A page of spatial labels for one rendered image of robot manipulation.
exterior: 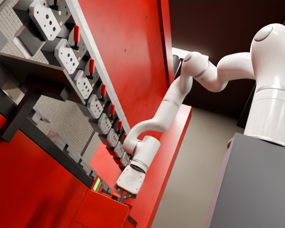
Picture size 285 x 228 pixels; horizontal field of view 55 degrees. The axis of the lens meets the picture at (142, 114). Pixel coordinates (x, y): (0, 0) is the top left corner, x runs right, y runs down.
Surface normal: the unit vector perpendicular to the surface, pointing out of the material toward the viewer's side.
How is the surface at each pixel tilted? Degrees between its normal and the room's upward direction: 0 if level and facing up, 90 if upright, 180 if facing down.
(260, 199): 90
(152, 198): 90
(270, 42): 122
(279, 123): 90
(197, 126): 90
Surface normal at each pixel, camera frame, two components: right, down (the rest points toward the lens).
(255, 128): -0.69, -0.55
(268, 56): -0.72, 0.07
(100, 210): 0.04, -0.44
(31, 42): 0.91, 0.26
